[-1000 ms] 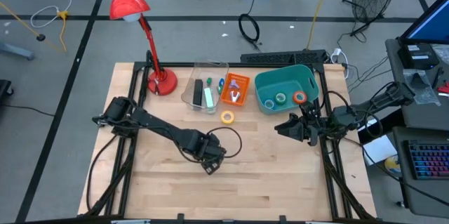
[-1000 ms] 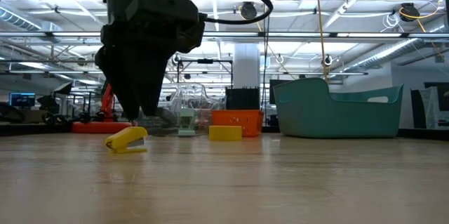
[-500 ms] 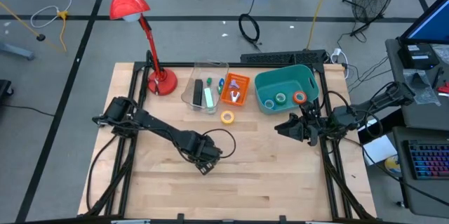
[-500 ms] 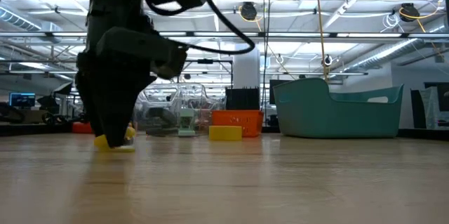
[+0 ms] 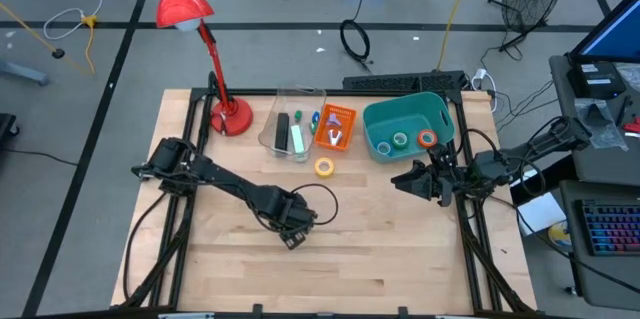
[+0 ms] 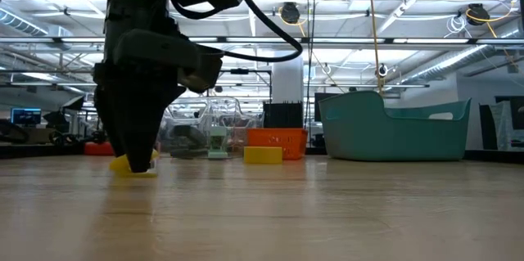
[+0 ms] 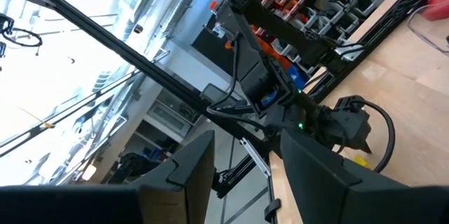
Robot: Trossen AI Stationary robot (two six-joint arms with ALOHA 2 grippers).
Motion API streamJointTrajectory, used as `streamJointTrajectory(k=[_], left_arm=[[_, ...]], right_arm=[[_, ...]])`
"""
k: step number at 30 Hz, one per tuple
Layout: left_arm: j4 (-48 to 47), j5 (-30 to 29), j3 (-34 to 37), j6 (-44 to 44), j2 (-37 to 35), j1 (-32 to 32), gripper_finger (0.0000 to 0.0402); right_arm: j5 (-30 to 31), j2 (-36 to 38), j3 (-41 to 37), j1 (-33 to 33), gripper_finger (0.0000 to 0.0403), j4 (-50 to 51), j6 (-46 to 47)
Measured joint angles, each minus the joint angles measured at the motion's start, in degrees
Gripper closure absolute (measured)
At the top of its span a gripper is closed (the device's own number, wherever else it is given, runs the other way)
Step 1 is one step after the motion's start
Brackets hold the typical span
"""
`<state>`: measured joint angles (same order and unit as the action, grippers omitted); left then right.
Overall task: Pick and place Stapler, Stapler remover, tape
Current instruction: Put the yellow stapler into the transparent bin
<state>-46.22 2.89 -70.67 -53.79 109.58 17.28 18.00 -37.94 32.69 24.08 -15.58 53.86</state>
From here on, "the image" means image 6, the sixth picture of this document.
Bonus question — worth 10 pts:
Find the clear plastic container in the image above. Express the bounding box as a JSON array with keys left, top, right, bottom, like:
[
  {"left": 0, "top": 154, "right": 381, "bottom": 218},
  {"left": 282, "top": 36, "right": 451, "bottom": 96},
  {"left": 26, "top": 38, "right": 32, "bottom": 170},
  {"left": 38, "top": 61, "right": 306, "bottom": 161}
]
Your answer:
[{"left": 157, "top": 96, "right": 266, "bottom": 160}]

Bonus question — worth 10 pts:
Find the silver air duct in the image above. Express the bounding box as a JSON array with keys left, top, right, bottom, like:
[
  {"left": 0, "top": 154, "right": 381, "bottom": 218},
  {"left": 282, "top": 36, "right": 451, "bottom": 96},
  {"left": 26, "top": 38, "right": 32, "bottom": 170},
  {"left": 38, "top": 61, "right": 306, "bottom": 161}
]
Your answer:
[
  {"left": 399, "top": 43, "right": 524, "bottom": 87},
  {"left": 0, "top": 7, "right": 75, "bottom": 39}
]

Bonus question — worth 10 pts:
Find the black background rig frame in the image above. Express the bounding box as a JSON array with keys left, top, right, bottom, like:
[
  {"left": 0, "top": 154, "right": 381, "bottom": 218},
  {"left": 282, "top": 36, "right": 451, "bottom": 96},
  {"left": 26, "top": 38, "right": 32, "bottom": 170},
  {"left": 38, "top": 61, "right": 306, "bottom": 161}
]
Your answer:
[{"left": 220, "top": 68, "right": 274, "bottom": 105}]

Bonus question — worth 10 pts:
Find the yellow tape roll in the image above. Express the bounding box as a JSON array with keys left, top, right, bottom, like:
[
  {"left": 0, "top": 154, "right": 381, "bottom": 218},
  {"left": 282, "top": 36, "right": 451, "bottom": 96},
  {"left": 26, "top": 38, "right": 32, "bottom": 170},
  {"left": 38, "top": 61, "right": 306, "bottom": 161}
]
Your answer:
[{"left": 243, "top": 146, "right": 284, "bottom": 166}]

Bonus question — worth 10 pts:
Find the red desk lamp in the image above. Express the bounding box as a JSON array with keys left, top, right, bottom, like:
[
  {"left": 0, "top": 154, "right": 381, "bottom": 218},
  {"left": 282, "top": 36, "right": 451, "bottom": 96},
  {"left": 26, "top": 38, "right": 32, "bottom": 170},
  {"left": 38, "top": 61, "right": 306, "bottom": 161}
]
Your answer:
[{"left": 84, "top": 141, "right": 116, "bottom": 157}]

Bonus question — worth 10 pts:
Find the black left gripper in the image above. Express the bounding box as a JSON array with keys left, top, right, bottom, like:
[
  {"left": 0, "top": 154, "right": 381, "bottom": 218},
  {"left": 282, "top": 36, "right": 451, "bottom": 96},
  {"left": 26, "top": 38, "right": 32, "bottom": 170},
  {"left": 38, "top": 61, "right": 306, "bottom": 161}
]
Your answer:
[{"left": 93, "top": 2, "right": 224, "bottom": 174}]

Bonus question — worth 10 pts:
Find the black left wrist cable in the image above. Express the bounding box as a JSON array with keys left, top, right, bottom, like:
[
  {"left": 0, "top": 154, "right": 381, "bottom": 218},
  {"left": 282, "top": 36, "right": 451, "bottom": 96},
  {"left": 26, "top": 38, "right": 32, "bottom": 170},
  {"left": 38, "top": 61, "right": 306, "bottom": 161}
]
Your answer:
[{"left": 169, "top": 0, "right": 305, "bottom": 64}]

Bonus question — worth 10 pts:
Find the hanging yellow cord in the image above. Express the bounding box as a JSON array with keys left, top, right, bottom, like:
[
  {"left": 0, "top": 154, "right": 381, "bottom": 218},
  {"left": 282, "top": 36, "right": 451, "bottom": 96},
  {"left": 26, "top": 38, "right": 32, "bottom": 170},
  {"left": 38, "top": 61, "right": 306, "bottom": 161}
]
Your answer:
[{"left": 366, "top": 0, "right": 386, "bottom": 97}]

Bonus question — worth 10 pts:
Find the orange mesh basket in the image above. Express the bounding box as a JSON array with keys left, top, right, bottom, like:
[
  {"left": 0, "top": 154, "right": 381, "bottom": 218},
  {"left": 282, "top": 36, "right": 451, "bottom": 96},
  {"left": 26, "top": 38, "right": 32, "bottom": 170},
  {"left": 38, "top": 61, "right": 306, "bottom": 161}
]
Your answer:
[{"left": 246, "top": 127, "right": 309, "bottom": 161}]

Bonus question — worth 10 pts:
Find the white building column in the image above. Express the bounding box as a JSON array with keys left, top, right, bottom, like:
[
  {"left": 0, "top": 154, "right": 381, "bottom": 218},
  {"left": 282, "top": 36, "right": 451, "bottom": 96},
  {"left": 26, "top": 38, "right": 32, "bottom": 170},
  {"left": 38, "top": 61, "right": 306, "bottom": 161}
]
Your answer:
[{"left": 271, "top": 54, "right": 305, "bottom": 105}]

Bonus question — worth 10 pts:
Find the teal plastic bin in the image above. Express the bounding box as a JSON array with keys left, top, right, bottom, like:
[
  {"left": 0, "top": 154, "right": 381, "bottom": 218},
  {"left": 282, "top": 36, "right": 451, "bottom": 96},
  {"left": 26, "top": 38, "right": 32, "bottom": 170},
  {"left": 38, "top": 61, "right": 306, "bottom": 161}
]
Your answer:
[{"left": 318, "top": 89, "right": 473, "bottom": 162}]

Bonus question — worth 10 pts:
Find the mint green stapler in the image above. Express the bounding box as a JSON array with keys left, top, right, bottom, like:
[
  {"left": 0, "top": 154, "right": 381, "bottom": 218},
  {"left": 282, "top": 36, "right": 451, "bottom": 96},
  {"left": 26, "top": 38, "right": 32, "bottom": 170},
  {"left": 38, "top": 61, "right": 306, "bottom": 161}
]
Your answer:
[{"left": 206, "top": 125, "right": 231, "bottom": 160}]

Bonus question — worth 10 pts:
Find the small background monitor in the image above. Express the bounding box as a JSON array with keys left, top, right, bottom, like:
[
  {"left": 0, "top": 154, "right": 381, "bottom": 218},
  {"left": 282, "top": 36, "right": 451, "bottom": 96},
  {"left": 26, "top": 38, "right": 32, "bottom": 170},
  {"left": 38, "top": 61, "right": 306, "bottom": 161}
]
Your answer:
[{"left": 10, "top": 107, "right": 43, "bottom": 129}]

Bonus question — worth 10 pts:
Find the black leaning panel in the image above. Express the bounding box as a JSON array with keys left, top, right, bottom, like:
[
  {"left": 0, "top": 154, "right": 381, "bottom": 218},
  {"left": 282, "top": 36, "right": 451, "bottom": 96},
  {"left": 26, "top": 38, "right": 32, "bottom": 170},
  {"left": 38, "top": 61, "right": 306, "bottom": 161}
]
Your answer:
[{"left": 478, "top": 104, "right": 499, "bottom": 151}]

